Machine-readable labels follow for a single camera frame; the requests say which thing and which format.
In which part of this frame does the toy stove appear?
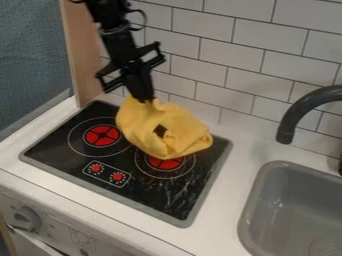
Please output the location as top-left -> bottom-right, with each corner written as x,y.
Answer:
18,99 -> 236,229

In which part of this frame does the toy sink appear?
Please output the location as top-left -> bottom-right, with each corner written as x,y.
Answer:
236,160 -> 342,256

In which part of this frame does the tap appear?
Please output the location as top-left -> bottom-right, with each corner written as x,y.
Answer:
273,84 -> 342,177

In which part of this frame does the yellow cloth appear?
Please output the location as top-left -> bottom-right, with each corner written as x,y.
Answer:
114,94 -> 216,161

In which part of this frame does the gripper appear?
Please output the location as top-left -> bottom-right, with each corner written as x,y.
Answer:
93,41 -> 167,104

